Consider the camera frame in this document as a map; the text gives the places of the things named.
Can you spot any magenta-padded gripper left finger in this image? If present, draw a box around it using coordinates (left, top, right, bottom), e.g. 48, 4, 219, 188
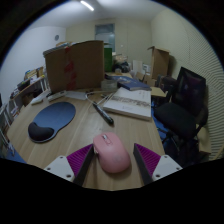
43, 143, 96, 187

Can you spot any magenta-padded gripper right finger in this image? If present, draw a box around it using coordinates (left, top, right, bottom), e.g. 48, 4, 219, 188
133, 143, 183, 186

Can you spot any pink computer mouse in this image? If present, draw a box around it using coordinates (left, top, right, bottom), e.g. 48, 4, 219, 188
92, 132, 132, 174

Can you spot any blue mouse pad, black rest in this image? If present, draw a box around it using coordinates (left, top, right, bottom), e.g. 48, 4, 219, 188
27, 101, 77, 144

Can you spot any black office chair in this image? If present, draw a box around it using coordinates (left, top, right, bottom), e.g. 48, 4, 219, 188
153, 66, 209, 161

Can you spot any small white flat device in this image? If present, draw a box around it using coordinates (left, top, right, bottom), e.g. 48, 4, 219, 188
30, 96, 46, 106

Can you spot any black marker pen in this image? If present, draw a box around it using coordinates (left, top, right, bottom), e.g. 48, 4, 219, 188
92, 101, 115, 126

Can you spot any white remote control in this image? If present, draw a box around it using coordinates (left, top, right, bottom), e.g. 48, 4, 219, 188
46, 90, 67, 103

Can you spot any white paper sheet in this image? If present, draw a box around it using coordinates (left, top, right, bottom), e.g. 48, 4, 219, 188
64, 90, 88, 101

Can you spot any thick white book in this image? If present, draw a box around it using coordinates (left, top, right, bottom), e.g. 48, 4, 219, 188
102, 87, 153, 121

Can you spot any cluttered shelf unit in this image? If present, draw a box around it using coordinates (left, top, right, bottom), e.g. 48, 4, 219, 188
0, 66, 48, 148

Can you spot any dark blue book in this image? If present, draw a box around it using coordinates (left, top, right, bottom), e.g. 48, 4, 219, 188
109, 75, 153, 92

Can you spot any clear plastic container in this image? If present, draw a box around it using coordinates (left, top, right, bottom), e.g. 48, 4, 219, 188
100, 78, 118, 93

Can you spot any tall open cardboard box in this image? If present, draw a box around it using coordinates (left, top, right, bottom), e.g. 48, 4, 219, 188
147, 45, 170, 81

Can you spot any large brown cardboard box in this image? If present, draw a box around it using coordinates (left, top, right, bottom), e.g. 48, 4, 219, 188
43, 40, 106, 94

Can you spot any green box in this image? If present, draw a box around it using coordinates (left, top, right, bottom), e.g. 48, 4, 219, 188
103, 47, 114, 73

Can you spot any door with glass pane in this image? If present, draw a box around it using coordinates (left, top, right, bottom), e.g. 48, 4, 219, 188
94, 23, 116, 52

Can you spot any ceiling tube light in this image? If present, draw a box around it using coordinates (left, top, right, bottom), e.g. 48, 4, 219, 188
79, 0, 95, 12

